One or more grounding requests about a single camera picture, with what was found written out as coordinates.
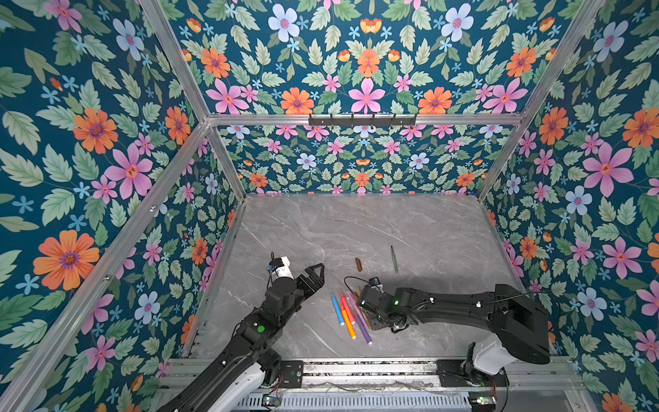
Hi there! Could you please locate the black hook bar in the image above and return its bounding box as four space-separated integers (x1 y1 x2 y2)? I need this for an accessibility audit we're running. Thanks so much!
307 113 417 128

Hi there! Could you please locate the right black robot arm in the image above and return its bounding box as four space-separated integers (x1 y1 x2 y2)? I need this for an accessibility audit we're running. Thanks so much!
356 281 551 384

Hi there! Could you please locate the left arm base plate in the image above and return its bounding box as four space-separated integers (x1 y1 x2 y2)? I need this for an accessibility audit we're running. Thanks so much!
260 360 305 389

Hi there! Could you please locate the blue marker pen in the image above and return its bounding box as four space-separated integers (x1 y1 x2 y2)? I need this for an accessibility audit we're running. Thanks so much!
331 294 345 325

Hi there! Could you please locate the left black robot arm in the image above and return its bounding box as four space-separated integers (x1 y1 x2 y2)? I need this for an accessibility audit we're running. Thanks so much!
159 257 325 411

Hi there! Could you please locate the dark green brown marker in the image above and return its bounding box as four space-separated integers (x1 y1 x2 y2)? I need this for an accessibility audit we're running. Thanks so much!
390 245 400 274

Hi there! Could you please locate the red marker pen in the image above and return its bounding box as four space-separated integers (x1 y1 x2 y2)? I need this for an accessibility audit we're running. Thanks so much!
340 292 355 324

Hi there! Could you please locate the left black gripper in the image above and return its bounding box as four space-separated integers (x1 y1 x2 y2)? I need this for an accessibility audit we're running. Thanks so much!
280 262 327 330

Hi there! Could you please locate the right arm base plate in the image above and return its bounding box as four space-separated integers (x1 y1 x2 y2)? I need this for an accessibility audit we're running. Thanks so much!
435 359 510 388

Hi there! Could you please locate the orange marker pen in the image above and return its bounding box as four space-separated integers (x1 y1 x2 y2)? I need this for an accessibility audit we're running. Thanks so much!
341 309 356 340

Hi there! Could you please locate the purple marker pen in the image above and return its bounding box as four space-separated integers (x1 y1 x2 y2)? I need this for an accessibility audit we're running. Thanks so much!
354 307 372 345

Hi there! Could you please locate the aluminium front rail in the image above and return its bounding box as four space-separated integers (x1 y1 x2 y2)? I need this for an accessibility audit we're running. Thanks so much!
159 357 583 392

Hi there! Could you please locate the white vented cable duct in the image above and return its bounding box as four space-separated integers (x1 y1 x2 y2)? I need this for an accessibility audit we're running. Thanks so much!
211 391 472 411

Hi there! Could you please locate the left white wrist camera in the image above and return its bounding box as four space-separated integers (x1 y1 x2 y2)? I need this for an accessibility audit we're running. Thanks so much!
269 257 293 282

